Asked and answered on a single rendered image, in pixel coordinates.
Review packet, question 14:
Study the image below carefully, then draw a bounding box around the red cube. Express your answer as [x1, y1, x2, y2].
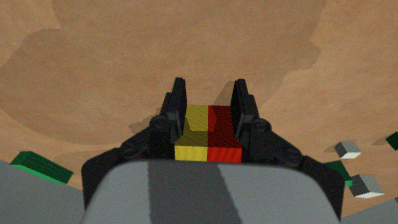
[207, 105, 242, 163]

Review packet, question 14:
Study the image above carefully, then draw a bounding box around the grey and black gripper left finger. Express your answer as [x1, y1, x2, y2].
[81, 77, 187, 210]

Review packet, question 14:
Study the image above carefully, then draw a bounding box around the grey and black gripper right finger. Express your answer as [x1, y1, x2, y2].
[230, 79, 345, 222]

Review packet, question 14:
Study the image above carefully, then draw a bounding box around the yellow cube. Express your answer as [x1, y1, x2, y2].
[174, 105, 208, 161]

